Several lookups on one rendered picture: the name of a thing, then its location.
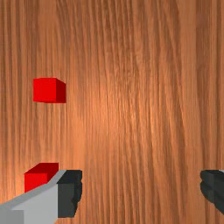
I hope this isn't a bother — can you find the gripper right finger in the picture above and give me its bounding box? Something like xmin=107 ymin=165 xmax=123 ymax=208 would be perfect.
xmin=199 ymin=169 xmax=224 ymax=217

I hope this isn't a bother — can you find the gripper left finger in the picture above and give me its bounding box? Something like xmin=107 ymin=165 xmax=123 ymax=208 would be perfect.
xmin=0 ymin=169 xmax=83 ymax=224

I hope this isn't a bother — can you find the red cube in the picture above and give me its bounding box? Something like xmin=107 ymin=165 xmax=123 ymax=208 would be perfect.
xmin=32 ymin=77 xmax=67 ymax=104
xmin=24 ymin=162 xmax=60 ymax=194

